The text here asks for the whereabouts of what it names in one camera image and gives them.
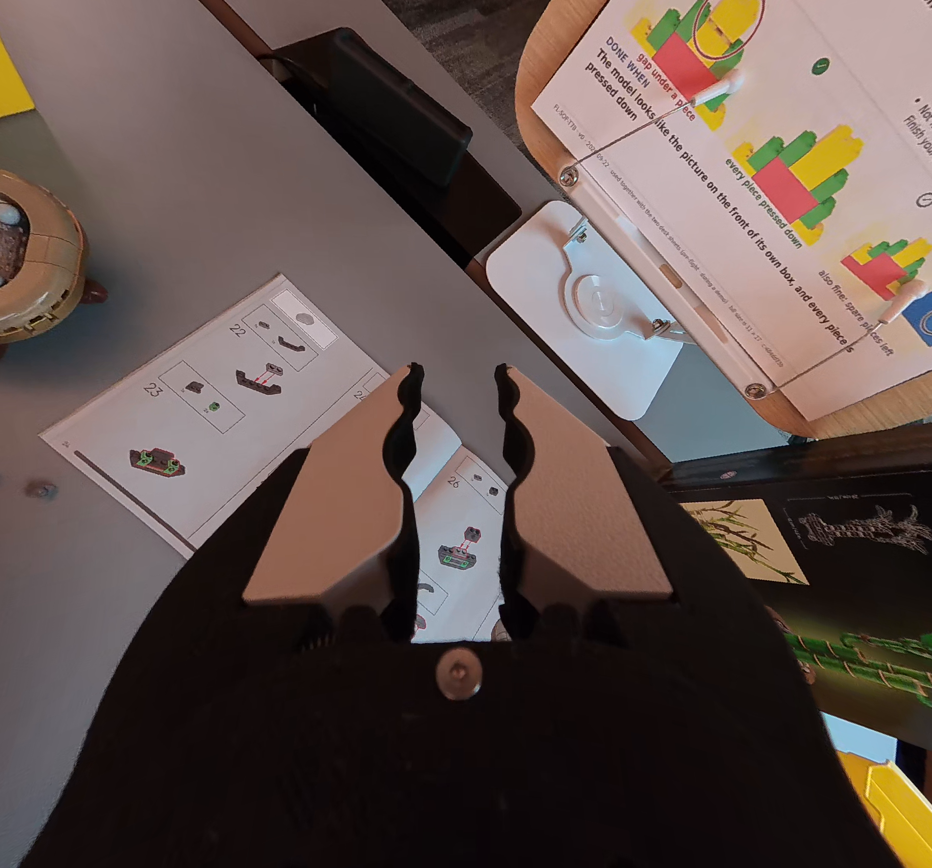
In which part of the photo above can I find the brown brick pot model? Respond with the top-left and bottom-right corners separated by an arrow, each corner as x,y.
0,169 -> 109,361

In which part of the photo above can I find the white stand base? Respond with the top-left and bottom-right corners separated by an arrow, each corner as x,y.
485,200 -> 687,421

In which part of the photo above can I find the wire page clip white tip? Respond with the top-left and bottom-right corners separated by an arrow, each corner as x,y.
744,278 -> 932,401
559,70 -> 745,188

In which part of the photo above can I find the wooden document holder board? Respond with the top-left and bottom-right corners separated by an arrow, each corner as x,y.
515,0 -> 932,439

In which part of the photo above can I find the black brick set box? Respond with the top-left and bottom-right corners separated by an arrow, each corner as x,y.
659,422 -> 932,745

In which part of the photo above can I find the open brick instruction booklet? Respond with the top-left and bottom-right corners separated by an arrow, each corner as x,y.
38,272 -> 511,643

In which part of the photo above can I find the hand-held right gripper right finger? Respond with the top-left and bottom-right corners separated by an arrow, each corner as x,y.
494,363 -> 675,639

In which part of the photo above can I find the printed instruction sheet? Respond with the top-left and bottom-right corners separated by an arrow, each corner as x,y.
532,0 -> 932,421

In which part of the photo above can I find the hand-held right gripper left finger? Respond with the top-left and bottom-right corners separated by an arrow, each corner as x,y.
242,362 -> 427,642

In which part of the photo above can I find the yellow plastic bin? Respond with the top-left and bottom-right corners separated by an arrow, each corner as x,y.
0,38 -> 36,119
836,748 -> 932,865

